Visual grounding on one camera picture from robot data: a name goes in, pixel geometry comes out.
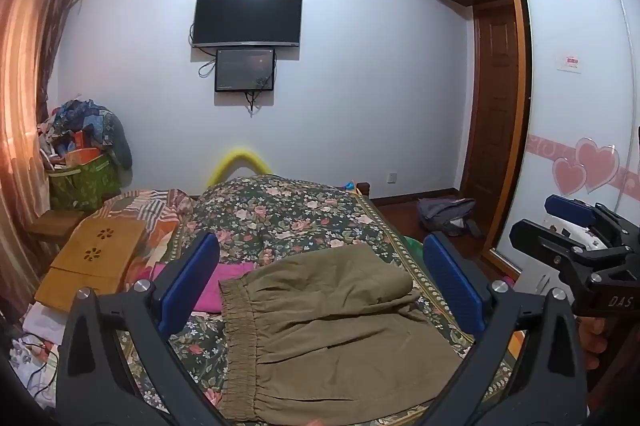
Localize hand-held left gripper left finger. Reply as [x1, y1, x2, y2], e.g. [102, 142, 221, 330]
[56, 232, 236, 426]

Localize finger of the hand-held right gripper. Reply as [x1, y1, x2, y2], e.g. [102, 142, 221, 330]
[544, 193, 640, 252]
[509, 219, 601, 287]

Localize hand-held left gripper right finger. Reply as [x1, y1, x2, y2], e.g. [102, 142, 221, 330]
[410, 231, 588, 426]

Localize olive green pants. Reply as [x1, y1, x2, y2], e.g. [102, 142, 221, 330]
[217, 249, 463, 412]

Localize person's right hand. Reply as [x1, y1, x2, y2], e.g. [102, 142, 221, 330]
[581, 316, 610, 371]

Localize pink cloth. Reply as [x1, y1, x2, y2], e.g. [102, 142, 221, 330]
[150, 262, 253, 313]

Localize grey backpack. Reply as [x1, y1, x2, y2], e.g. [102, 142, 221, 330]
[417, 197, 482, 237]

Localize striped orange blanket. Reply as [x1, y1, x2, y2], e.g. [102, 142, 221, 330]
[102, 189, 193, 287]

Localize wooden wardrobe with heart doors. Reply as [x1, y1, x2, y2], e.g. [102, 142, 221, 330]
[415, 0, 640, 287]

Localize wooden lap desk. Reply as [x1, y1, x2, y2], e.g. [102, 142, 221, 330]
[34, 210, 147, 313]

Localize floral bed quilt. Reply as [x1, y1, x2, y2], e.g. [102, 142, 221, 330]
[115, 175, 526, 426]

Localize brown wooden door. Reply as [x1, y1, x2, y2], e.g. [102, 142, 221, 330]
[460, 6, 521, 202]

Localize yellow foam tube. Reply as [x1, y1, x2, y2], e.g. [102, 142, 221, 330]
[207, 147, 273, 187]

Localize green bag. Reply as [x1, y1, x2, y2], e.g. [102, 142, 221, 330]
[48, 153, 122, 212]

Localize wooden stool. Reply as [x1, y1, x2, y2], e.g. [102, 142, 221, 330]
[27, 209, 88, 239]

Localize white cloth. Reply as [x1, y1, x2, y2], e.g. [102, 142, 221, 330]
[10, 301, 66, 407]

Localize pile of clothes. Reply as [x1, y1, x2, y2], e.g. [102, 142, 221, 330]
[37, 99, 133, 169]

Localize pink curtain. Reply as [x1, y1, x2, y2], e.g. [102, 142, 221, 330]
[0, 0, 91, 317]

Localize black monitor cable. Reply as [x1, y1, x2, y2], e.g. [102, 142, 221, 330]
[242, 90, 264, 115]

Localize small black wall monitor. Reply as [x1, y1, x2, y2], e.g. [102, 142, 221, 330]
[215, 48, 277, 93]

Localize black wall television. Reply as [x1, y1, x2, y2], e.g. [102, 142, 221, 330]
[192, 0, 303, 49]

